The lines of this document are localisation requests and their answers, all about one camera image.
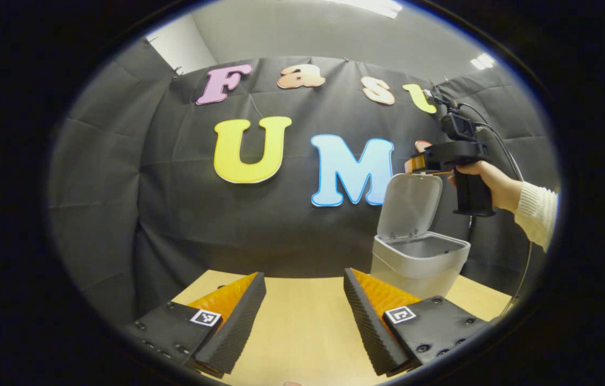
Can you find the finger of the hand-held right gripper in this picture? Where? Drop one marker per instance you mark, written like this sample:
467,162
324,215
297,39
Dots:
418,163

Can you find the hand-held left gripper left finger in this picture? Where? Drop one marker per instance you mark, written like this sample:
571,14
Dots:
238,327

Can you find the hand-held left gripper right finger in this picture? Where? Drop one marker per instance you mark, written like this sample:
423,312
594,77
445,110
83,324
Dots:
369,327

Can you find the white desktop garbage bin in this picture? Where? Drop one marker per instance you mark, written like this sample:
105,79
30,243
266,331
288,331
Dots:
415,257

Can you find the wooden desktop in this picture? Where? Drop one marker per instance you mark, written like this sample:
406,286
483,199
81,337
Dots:
308,327

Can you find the small ceiling light panel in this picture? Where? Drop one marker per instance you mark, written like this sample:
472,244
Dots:
482,61

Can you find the black backdrop cloth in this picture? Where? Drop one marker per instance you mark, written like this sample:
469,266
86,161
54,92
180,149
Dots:
281,230

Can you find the long ceiling light panel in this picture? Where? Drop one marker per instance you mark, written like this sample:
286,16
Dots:
369,6

